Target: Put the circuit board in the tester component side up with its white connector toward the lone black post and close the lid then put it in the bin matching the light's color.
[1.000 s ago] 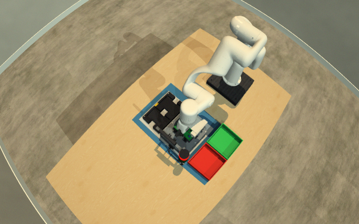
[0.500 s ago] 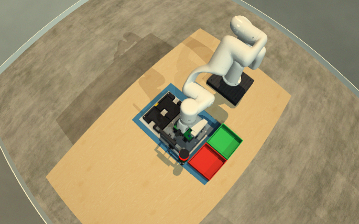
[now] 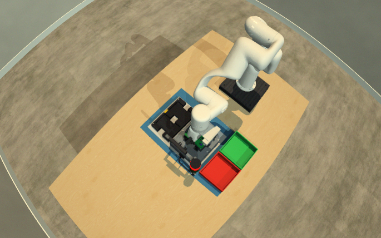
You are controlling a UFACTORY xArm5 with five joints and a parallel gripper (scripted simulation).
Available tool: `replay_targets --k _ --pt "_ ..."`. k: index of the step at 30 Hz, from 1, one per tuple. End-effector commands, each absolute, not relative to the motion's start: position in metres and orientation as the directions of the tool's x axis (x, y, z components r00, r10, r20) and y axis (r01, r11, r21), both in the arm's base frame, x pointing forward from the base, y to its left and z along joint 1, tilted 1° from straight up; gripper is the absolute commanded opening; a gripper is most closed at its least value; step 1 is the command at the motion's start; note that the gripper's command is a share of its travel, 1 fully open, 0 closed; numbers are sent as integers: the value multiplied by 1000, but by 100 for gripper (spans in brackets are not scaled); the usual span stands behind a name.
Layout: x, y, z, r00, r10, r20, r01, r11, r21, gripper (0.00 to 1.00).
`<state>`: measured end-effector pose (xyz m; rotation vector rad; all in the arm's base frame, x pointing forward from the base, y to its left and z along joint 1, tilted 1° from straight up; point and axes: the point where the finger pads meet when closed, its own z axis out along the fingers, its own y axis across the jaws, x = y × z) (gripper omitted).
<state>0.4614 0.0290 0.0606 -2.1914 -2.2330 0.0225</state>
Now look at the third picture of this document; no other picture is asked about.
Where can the red bin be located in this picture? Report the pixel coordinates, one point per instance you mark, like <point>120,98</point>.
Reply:
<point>219,171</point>

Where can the green circuit board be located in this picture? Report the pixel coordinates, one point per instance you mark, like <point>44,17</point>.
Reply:
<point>198,142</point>

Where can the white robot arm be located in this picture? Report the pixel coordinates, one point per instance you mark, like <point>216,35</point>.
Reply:
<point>243,64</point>

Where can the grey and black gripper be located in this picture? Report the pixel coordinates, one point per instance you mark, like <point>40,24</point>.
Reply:
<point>193,136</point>

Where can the green bin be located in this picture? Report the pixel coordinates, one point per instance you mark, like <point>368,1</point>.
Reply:
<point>238,150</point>

